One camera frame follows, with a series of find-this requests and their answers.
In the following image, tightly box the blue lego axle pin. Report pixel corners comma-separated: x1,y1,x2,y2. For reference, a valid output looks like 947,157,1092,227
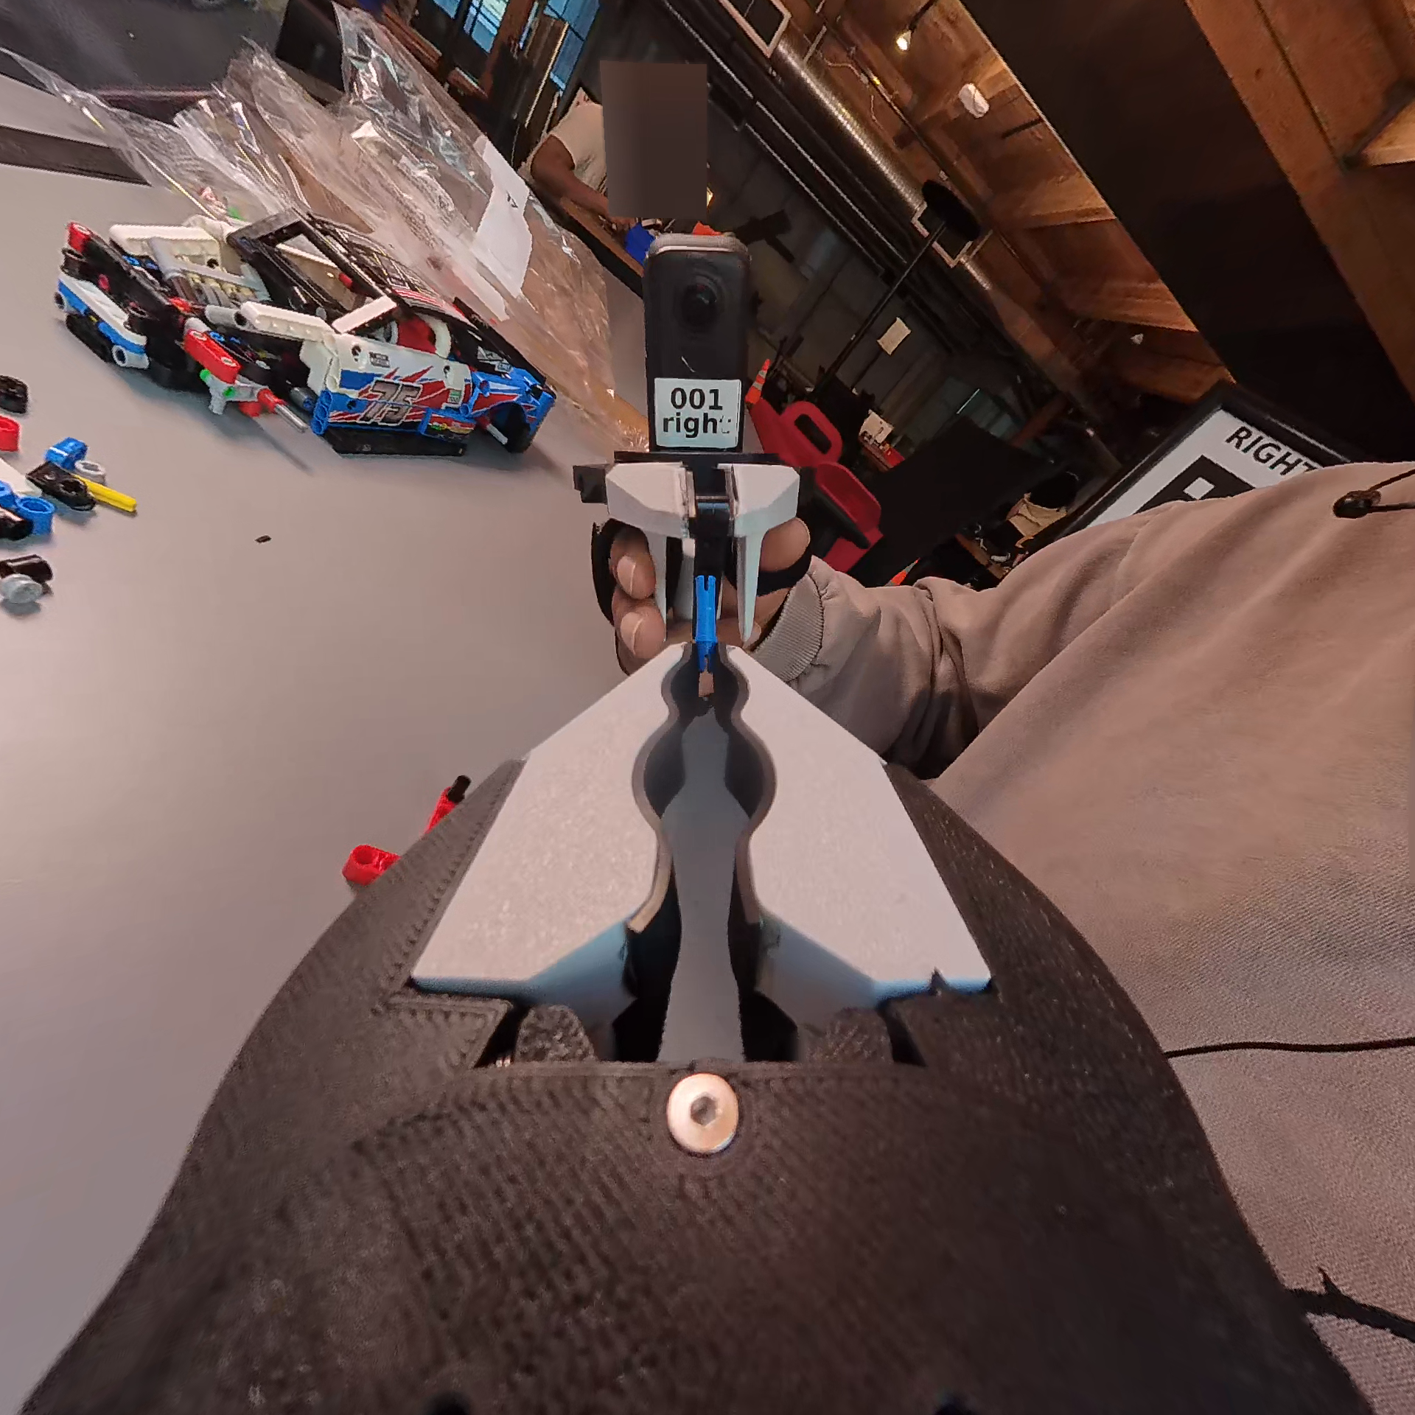
688,567,728,702

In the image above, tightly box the black light stand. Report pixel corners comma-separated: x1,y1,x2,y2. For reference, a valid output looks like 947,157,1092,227
841,181,988,392

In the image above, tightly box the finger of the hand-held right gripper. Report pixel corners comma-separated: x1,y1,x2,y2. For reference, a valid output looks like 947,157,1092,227
602,462,701,644
720,462,802,649

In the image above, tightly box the red plastic chair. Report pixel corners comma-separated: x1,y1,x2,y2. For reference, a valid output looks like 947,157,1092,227
752,398,887,577

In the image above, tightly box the heap of clear plastic bags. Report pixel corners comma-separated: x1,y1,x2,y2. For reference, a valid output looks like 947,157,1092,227
0,34,654,444

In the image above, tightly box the white paper bag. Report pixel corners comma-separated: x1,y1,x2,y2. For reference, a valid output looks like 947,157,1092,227
470,139,536,302

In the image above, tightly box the person's right hand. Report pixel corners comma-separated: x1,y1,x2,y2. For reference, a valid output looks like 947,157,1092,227
597,515,816,680

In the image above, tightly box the framed white sign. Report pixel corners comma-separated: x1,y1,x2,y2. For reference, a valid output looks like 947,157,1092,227
1067,381,1363,547

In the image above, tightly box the pile of mixed lego pieces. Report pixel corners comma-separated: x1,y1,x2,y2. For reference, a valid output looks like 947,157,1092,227
0,376,140,609

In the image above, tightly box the partly built lego car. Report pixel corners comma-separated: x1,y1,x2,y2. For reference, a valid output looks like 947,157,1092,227
56,211,558,459

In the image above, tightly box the silver air duct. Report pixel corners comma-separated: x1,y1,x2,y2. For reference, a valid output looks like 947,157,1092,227
769,23,1003,296

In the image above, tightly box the red angled lego beam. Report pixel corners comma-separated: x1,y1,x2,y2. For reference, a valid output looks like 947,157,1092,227
342,774,474,887

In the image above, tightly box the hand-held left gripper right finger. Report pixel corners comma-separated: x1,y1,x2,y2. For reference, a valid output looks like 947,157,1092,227
716,644,991,1062

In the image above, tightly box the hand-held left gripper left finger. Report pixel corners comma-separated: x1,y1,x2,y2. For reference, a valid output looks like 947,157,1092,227
412,648,710,1062

